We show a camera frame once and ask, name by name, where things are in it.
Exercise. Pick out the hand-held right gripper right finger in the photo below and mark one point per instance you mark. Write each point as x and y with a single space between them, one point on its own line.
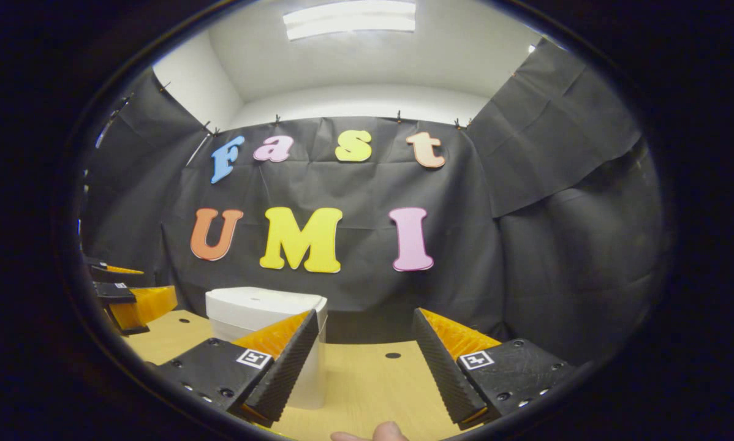
443 370

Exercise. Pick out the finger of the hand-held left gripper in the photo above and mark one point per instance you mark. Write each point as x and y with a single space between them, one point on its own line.
143 303
113 272

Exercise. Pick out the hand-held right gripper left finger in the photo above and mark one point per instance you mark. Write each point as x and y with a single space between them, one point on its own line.
287 367

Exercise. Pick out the white desktop garbage bin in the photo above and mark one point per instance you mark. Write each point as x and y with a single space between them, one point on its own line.
250 309

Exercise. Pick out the black backdrop cloth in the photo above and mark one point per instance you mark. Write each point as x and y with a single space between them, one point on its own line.
557 245

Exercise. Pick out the row of black cloth clips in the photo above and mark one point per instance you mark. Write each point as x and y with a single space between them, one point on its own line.
277 119

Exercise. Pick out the large ceiling light panel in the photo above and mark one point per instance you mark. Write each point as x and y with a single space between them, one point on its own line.
348 18

